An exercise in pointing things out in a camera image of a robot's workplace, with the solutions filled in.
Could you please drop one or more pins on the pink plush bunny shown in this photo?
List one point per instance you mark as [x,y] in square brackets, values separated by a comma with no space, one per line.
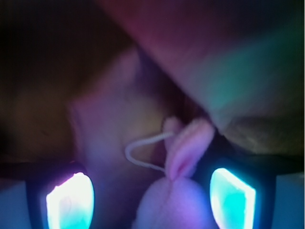
[175,201]

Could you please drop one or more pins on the brown paper bag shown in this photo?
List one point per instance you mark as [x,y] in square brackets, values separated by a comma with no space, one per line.
[81,78]

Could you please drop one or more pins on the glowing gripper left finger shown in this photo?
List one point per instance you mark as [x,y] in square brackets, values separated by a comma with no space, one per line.
[60,196]

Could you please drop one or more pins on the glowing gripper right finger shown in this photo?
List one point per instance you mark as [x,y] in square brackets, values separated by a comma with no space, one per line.
[242,195]

